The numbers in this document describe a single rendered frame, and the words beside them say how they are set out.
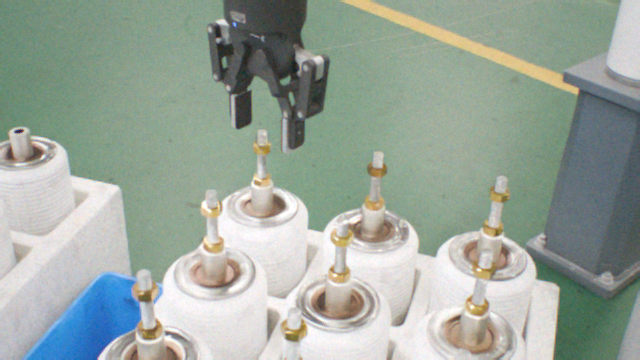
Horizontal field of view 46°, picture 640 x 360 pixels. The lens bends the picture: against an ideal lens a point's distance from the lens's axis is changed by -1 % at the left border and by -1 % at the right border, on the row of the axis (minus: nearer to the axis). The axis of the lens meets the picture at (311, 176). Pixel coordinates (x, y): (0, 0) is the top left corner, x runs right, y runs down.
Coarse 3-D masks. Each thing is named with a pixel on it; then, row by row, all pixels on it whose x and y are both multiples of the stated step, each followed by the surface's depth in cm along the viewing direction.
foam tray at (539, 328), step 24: (312, 240) 87; (312, 264) 84; (432, 264) 84; (552, 288) 81; (408, 312) 78; (528, 312) 81; (552, 312) 78; (408, 336) 75; (528, 336) 75; (552, 336) 75
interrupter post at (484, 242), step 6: (480, 234) 73; (480, 240) 73; (486, 240) 72; (492, 240) 72; (498, 240) 72; (480, 246) 73; (486, 246) 72; (492, 246) 72; (498, 246) 72; (498, 252) 73; (498, 258) 74
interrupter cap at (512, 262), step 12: (456, 240) 76; (468, 240) 76; (504, 240) 76; (456, 252) 74; (468, 252) 74; (504, 252) 75; (516, 252) 74; (456, 264) 72; (468, 264) 72; (504, 264) 73; (516, 264) 73; (504, 276) 71; (516, 276) 71
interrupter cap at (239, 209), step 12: (240, 192) 82; (276, 192) 82; (288, 192) 82; (228, 204) 80; (240, 204) 80; (276, 204) 81; (288, 204) 80; (240, 216) 78; (252, 216) 78; (264, 216) 78; (276, 216) 78; (288, 216) 78; (264, 228) 77
